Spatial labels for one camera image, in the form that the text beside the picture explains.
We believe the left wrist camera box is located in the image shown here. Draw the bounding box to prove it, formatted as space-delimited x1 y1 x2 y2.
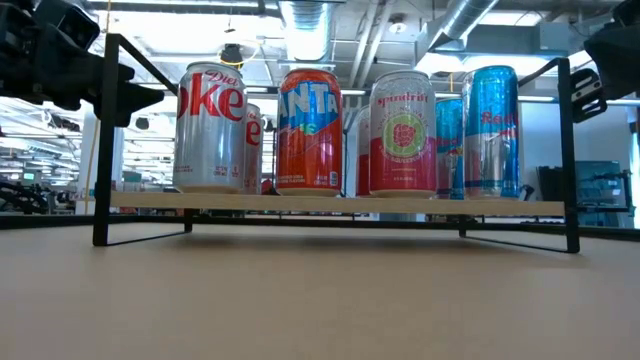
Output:
34 0 101 51

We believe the silver Diet Coke can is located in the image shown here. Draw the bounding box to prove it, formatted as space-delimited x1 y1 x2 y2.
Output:
243 103 265 195
172 61 249 195

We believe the black metal table frame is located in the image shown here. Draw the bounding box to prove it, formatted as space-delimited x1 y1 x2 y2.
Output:
0 212 640 241

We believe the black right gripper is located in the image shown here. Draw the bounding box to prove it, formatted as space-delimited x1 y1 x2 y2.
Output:
571 22 640 124

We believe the orange-red Fanta can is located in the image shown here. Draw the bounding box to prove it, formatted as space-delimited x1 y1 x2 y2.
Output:
275 68 345 198

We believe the blue silver Red Bull can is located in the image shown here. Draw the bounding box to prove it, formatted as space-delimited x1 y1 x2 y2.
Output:
434 97 466 200
462 65 522 200

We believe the silver ventilation duct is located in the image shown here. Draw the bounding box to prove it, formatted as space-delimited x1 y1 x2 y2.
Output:
277 0 334 64
414 0 501 56

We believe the monitor on black stand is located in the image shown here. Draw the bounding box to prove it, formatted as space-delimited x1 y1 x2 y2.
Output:
537 159 634 229

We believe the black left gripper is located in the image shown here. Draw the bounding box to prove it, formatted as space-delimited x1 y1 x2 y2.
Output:
0 4 166 128

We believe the black ceiling lamp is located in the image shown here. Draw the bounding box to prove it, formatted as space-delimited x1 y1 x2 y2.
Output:
219 43 245 69

